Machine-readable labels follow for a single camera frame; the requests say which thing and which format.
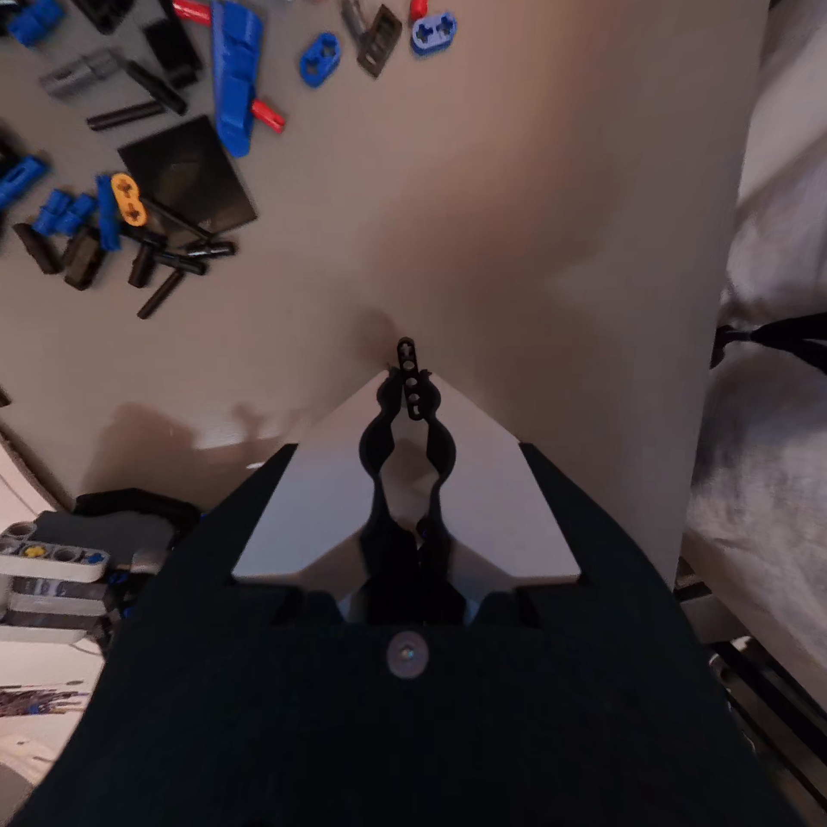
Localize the grey and black lego assembly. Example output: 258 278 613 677
0 488 202 647

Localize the dark brown lego frame piece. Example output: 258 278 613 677
357 4 403 79

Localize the small orange lego beam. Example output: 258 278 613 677
110 172 149 227

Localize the black lego beam with holes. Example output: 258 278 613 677
396 336 432 422

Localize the black strap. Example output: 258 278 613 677
711 315 827 377

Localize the long blue lego panel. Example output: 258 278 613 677
212 0 266 158

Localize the pale blue two-hole lego beam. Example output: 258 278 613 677
410 11 458 57

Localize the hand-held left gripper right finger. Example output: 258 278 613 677
419 373 581 622

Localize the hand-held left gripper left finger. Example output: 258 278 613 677
233 370 417 622

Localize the lego instruction booklet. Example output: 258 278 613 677
0 439 108 797

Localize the pile of small lego pins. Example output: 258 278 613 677
0 155 239 321

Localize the red lego axle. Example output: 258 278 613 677
173 0 286 134

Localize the white cloth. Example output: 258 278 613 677
672 0 827 693

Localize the black flat lego plate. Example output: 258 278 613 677
118 115 258 235

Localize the black metal frame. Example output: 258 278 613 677
674 569 827 823

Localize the black frame brick assembly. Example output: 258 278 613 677
0 0 286 159

